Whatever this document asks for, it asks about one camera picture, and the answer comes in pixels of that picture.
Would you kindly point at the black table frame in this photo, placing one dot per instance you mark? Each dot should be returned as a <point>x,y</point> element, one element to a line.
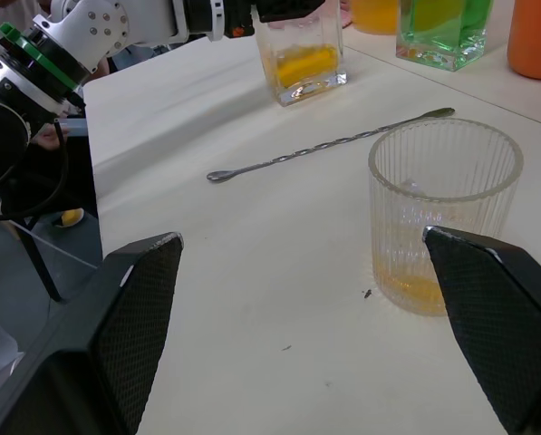
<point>82,190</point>

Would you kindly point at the long twisted metal bar spoon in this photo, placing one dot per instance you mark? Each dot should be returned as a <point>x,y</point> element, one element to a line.
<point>218,176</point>

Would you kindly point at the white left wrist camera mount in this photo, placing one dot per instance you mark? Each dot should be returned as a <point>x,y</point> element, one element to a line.
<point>209,20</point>

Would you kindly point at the small yellow object on floor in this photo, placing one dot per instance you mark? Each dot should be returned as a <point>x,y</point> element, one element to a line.
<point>70,217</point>

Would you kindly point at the ribbed clear drinking glass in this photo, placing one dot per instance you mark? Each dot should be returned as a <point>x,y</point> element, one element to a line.
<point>388,226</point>

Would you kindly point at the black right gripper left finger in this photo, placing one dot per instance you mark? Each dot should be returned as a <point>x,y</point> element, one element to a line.
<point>98,344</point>

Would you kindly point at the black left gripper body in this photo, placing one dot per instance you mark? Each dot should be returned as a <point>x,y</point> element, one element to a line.
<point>243,16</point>

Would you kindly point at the square glass bottle yellow liquid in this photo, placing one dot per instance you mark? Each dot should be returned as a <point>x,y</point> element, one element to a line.
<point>302,68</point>

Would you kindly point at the yellow-orange liquid bottle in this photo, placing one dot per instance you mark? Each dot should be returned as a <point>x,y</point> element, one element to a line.
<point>374,16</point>

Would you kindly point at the square glass bottle green liquid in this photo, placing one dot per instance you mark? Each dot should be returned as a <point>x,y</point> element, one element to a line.
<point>433,27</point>

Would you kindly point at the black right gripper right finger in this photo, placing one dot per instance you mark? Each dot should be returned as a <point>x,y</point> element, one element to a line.
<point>501,326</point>

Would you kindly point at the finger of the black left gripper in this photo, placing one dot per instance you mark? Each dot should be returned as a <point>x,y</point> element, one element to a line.
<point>290,10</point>

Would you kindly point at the orange juice bottle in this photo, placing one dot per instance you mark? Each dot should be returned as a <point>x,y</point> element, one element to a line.
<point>537,41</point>

